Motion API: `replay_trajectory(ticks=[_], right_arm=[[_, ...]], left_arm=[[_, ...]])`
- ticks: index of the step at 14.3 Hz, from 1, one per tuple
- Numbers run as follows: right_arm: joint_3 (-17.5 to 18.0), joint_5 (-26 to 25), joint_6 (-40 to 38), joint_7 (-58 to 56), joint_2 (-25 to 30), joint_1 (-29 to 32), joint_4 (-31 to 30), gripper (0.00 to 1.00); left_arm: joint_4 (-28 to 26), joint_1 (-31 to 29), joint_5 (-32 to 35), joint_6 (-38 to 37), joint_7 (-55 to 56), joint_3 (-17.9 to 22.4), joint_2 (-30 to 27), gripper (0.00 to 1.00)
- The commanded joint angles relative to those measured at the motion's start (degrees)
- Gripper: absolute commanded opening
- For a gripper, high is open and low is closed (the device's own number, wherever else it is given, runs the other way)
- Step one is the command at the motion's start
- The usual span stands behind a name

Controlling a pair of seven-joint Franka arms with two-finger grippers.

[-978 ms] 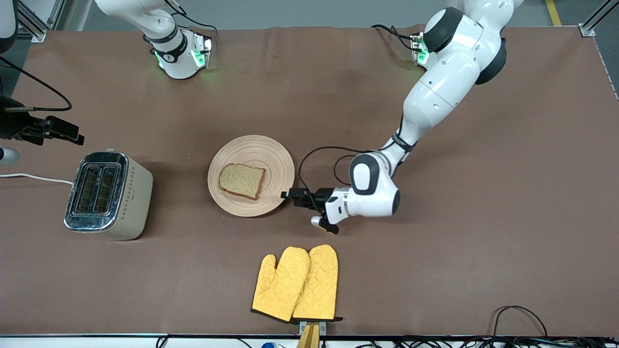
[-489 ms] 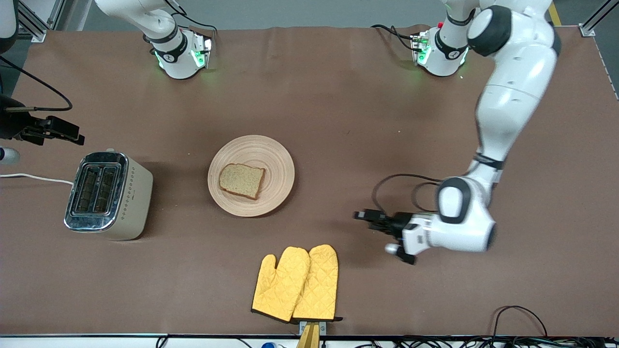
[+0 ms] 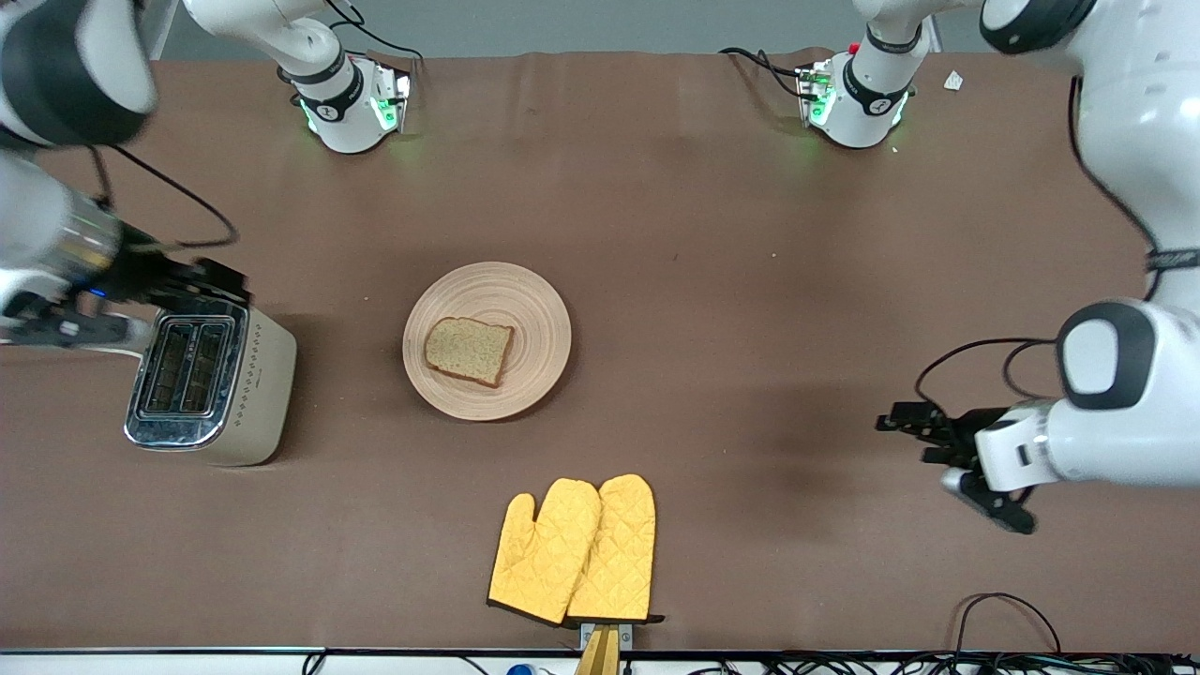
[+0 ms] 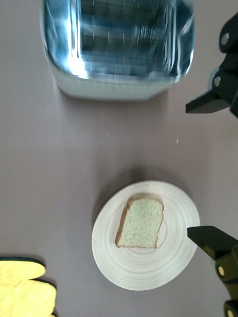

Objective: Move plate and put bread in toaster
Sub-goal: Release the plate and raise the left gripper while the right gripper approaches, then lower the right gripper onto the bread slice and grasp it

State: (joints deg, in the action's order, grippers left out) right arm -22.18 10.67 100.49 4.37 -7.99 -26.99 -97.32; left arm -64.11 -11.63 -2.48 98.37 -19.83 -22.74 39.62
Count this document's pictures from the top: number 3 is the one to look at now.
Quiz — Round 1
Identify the brown bread slice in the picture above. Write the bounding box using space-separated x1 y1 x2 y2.
424 317 516 388

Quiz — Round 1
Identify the round wooden plate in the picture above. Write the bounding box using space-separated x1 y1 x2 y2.
402 262 573 422

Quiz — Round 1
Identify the cream chrome two-slot toaster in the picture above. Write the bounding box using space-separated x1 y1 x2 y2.
123 302 298 467

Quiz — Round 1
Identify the brown table cover cloth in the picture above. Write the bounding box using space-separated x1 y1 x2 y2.
0 49 1200 654

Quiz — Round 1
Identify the yellow quilted oven mitt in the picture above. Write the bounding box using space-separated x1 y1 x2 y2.
487 479 602 626
566 473 665 627

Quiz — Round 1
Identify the black looped cable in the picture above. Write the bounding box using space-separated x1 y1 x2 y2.
952 592 1063 657

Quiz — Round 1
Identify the tangled black cable bundle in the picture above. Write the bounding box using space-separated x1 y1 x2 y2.
684 653 1200 675

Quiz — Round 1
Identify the black right base cable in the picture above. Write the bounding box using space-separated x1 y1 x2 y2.
319 0 425 90

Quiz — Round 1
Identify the black base cable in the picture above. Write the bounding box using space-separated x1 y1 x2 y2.
319 0 425 90
719 46 809 100

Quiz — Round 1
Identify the small metal clamp bracket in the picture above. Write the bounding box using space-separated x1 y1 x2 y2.
579 622 634 653

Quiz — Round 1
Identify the black left base cable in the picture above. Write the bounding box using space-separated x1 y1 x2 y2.
719 46 809 100

